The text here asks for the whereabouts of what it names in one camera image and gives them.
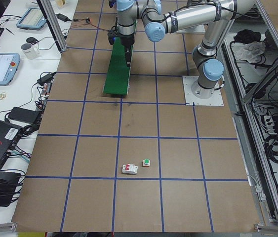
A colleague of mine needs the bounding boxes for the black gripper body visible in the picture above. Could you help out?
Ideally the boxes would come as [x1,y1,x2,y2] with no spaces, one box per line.
[119,33,135,47]

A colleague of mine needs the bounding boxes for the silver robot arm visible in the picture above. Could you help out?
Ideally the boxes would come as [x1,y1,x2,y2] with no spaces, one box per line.
[192,20,234,99]
[116,0,255,66]

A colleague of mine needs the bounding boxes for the green conveyor belt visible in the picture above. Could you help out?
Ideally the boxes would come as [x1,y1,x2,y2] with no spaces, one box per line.
[103,17,131,96]

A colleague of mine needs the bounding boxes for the black computer mouse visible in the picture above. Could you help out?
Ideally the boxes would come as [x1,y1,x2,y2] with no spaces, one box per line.
[26,37,39,45]

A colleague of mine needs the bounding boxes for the white mug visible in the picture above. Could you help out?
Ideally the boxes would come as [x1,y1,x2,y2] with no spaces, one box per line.
[21,43,40,59]

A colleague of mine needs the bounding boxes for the far blue teach pendant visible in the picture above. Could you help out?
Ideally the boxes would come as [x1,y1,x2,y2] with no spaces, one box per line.
[16,7,46,30]

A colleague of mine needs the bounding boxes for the blue teach pendant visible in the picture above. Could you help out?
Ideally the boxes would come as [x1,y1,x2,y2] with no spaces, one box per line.
[0,53,20,86]
[16,7,46,30]

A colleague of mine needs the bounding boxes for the white circuit breaker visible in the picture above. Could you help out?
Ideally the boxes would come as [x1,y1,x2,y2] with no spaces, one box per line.
[122,163,138,175]

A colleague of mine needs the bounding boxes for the black power adapter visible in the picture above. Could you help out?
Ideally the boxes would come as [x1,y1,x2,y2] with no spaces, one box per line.
[8,107,41,124]

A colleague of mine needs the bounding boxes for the near blue teach pendant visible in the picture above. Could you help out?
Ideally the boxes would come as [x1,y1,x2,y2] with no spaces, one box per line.
[0,53,20,86]

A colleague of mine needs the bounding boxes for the red black conveyor wire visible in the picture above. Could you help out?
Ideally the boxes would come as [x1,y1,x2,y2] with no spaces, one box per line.
[71,17,116,33]

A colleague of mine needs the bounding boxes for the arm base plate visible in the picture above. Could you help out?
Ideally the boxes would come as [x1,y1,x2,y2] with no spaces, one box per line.
[182,76,224,106]

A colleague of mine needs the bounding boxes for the aluminium frame post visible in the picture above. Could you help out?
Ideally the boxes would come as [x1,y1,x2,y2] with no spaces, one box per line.
[37,0,67,53]

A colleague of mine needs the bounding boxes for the green push button switch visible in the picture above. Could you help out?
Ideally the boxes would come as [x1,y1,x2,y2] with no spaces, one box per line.
[142,159,151,167]

